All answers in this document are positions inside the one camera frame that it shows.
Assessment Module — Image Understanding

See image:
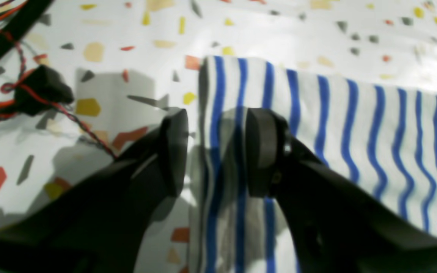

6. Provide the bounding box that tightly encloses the black connector block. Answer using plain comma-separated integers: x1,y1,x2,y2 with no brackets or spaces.
14,64,74,116

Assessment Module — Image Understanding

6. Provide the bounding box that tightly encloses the red black wire bundle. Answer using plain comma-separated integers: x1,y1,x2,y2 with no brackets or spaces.
0,0,118,158

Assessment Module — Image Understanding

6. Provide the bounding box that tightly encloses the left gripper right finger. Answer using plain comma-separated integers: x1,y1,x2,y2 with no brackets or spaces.
244,108,437,273

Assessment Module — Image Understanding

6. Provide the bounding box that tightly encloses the blue white striped t-shirt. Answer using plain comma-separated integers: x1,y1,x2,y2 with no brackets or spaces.
189,56,437,273

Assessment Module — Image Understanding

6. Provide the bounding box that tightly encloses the black flat bar tool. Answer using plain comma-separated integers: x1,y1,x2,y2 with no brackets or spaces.
0,0,54,59

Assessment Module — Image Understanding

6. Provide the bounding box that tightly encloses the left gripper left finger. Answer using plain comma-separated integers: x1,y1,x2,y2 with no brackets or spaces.
0,108,189,273

